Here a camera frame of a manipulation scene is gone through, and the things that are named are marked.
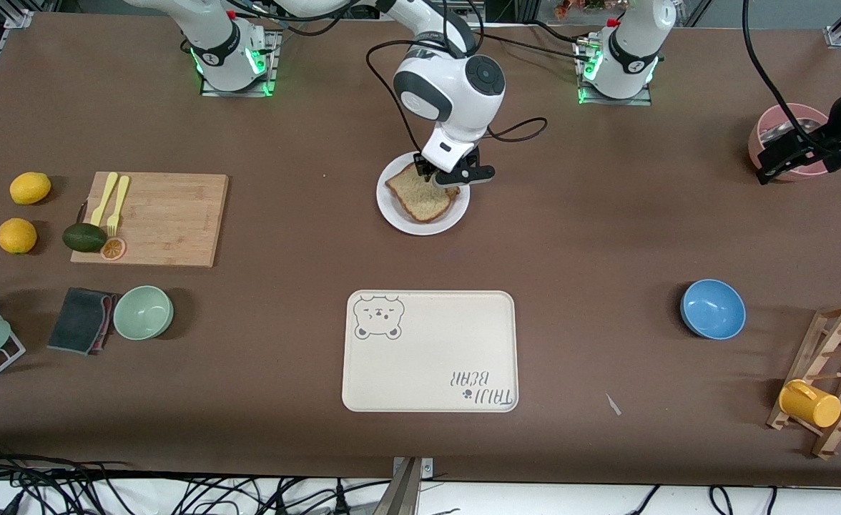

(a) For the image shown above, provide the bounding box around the cream bear print tray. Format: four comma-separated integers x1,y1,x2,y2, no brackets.
342,290,519,413

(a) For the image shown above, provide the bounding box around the white round plate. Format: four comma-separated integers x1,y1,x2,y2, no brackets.
376,152,471,236

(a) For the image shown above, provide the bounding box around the dark green avocado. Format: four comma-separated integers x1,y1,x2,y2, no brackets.
62,222,109,253

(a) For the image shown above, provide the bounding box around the grey folded cloth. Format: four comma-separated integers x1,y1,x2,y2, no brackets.
47,288,117,356

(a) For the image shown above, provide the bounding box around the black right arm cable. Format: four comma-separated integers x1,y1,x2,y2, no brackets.
365,0,549,155

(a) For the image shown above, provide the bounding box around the yellow lemon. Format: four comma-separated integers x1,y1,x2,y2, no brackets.
0,217,38,255
10,172,52,206

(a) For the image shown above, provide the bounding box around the metal table edge bracket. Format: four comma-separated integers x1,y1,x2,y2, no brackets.
370,456,436,515

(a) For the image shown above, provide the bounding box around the pink bowl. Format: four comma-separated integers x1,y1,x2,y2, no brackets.
748,103,841,182

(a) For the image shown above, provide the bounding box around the pale green bowl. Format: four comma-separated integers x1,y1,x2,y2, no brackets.
113,285,174,341

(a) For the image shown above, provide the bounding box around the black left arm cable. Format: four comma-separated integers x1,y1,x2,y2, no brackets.
741,0,825,144

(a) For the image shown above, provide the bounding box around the wooden cutting board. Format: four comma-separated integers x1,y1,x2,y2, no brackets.
70,172,230,268

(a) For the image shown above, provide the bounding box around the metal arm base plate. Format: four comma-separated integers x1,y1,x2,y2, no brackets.
575,39,654,107
200,27,280,98

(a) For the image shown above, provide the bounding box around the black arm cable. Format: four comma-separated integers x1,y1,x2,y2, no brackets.
365,0,549,155
741,0,825,144

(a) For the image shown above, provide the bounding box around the yellow plastic knife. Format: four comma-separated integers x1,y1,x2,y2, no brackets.
90,172,118,227

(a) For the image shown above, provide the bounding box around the yellow mug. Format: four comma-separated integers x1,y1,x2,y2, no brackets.
779,379,841,428

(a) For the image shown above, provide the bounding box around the brown bread slice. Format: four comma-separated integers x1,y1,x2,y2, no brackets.
385,162,461,224

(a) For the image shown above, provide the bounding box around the black cable on table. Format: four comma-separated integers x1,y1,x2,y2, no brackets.
478,27,596,64

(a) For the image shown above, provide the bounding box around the blue bowl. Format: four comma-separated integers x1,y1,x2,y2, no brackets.
680,279,747,340

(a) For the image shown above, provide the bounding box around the black floor cable bundle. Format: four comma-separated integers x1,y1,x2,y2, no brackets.
0,440,393,515

